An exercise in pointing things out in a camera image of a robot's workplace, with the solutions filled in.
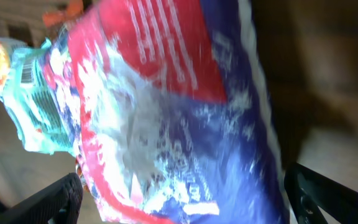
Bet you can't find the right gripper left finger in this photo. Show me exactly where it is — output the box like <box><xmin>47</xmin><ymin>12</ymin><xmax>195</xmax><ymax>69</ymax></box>
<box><xmin>0</xmin><ymin>172</ymin><xmax>83</xmax><ymax>224</ymax></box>

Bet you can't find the red purple snack packet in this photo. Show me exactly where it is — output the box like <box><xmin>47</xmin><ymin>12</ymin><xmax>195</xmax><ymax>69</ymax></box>
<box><xmin>40</xmin><ymin>0</ymin><xmax>290</xmax><ymax>223</ymax></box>

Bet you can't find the orange brown candy bar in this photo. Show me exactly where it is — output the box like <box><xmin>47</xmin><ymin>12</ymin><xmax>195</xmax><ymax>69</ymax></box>
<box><xmin>42</xmin><ymin>0</ymin><xmax>84</xmax><ymax>27</ymax></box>

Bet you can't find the teal white snack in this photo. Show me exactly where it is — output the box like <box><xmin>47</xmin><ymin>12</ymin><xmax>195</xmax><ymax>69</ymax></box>
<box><xmin>0</xmin><ymin>38</ymin><xmax>75</xmax><ymax>156</ymax></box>

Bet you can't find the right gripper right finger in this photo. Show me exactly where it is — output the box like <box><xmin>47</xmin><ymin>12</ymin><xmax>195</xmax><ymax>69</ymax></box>
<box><xmin>284</xmin><ymin>163</ymin><xmax>358</xmax><ymax>224</ymax></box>

